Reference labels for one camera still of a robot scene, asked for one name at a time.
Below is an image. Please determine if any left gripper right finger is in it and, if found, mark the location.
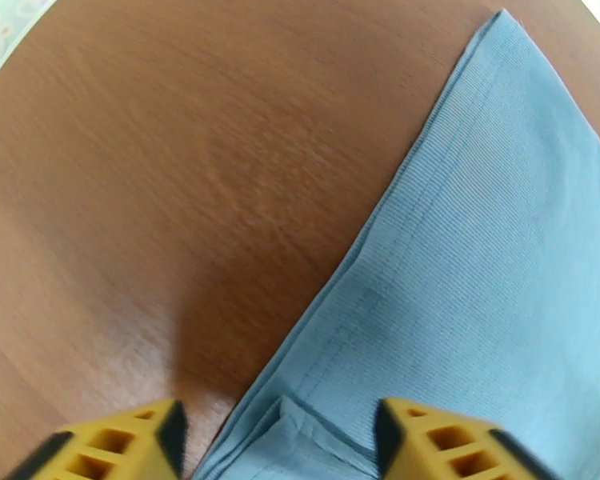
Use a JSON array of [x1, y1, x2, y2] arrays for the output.
[[374, 397, 563, 480]]

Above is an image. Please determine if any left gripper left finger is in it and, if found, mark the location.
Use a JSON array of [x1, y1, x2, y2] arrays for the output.
[[5, 398, 189, 480]]

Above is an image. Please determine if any blue ribbed garment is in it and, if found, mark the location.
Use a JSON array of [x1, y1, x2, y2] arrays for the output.
[[192, 8, 600, 480]]

